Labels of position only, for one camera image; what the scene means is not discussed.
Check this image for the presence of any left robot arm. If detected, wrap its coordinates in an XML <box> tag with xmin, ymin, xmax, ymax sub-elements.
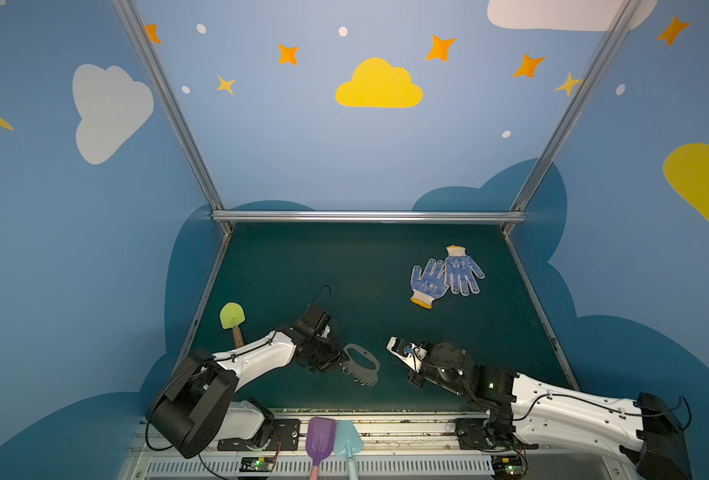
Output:
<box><xmin>146</xmin><ymin>304</ymin><xmax>344</xmax><ymax>459</ymax></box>

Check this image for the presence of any controller board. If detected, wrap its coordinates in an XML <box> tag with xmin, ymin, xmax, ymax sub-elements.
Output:
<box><xmin>240</xmin><ymin>457</ymin><xmax>274</xmax><ymax>473</ymax></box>
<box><xmin>491</xmin><ymin>456</ymin><xmax>527</xmax><ymax>480</ymax></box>

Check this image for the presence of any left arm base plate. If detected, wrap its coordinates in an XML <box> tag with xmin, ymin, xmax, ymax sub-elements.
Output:
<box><xmin>216</xmin><ymin>419</ymin><xmax>302</xmax><ymax>452</ymax></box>

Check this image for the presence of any left blue dotted glove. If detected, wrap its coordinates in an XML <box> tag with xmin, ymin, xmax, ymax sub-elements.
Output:
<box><xmin>409</xmin><ymin>258</ymin><xmax>448</xmax><ymax>309</ymax></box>

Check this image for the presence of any left controller board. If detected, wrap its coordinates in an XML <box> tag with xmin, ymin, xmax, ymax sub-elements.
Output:
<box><xmin>240</xmin><ymin>457</ymin><xmax>274</xmax><ymax>473</ymax></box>

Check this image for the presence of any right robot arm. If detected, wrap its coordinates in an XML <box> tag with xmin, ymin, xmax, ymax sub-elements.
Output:
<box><xmin>387</xmin><ymin>337</ymin><xmax>692</xmax><ymax>479</ymax></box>

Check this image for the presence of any teal toy shovel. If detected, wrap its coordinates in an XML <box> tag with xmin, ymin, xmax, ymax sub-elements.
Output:
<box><xmin>334</xmin><ymin>420</ymin><xmax>363</xmax><ymax>480</ymax></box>

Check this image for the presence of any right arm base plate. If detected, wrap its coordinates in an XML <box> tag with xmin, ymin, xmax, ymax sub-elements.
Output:
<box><xmin>453</xmin><ymin>417</ymin><xmax>538</xmax><ymax>452</ymax></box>

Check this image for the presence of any right controller board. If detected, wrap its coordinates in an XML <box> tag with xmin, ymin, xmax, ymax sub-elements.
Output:
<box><xmin>491</xmin><ymin>456</ymin><xmax>527</xmax><ymax>480</ymax></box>

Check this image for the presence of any right blue dotted glove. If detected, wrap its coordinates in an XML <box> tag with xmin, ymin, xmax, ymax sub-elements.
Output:
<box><xmin>444</xmin><ymin>245</ymin><xmax>485</xmax><ymax>297</ymax></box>

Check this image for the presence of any purple toy shovel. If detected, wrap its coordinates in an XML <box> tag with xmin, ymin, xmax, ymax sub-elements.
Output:
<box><xmin>306</xmin><ymin>417</ymin><xmax>336</xmax><ymax>480</ymax></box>

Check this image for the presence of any blue dotted glove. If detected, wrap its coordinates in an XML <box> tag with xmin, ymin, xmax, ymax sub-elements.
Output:
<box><xmin>409</xmin><ymin>258</ymin><xmax>448</xmax><ymax>309</ymax></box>
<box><xmin>444</xmin><ymin>245</ymin><xmax>485</xmax><ymax>297</ymax></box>

